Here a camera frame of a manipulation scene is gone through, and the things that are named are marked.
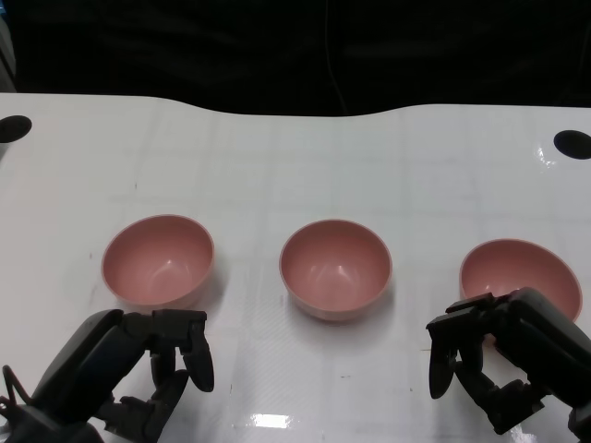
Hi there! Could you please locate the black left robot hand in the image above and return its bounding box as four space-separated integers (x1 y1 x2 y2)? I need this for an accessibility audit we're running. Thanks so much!
31 308 216 443

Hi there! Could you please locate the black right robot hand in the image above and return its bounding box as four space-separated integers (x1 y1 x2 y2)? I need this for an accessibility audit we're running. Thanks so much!
425 287 591 436

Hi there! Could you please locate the pink plastic bowl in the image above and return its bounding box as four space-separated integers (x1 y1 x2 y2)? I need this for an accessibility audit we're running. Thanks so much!
101 213 216 309
459 237 584 347
278 218 393 323

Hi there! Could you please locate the black round table grommet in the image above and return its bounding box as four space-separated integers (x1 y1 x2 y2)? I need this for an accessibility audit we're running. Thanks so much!
0 114 33 144
552 129 591 161

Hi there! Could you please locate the black backdrop cloth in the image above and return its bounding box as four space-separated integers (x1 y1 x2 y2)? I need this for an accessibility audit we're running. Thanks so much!
8 0 591 117

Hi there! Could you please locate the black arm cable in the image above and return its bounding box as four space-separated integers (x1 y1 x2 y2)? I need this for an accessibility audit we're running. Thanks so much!
1 365 33 412

